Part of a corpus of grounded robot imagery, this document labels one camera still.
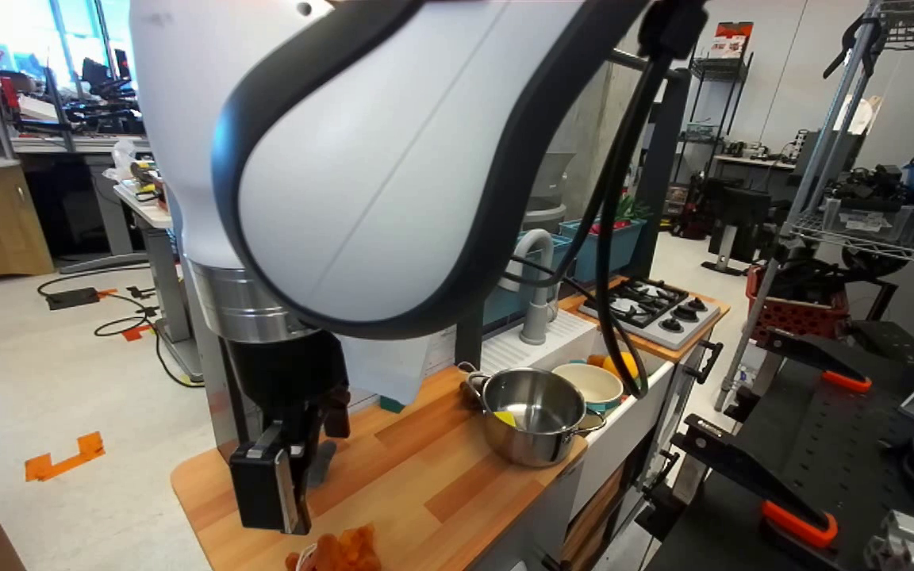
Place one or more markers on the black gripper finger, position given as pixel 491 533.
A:
pixel 263 481
pixel 321 465

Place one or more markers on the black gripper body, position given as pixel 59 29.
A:
pixel 287 383

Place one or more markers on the brown orange plushy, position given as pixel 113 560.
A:
pixel 342 555

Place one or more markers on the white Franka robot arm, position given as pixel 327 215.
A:
pixel 374 160

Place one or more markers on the green toy cube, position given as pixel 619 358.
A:
pixel 392 404

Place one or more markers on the yellow toy block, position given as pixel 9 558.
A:
pixel 508 420

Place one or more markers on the orange floor tape marker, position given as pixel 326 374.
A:
pixel 62 461

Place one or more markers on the stainless steel pot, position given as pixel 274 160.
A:
pixel 537 423

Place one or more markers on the teal planter box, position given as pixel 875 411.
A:
pixel 586 255
pixel 502 307

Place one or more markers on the grey toy faucet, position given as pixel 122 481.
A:
pixel 537 298

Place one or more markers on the cream bowl teal rim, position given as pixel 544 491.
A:
pixel 588 383

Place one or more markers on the white toy sink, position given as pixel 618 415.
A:
pixel 625 433

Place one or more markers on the grey black toy stove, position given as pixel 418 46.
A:
pixel 658 312

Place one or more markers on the black orange clamp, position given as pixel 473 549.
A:
pixel 833 375
pixel 786 510

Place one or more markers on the red black crate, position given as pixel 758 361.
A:
pixel 795 312

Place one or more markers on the black tripod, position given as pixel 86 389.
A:
pixel 826 128

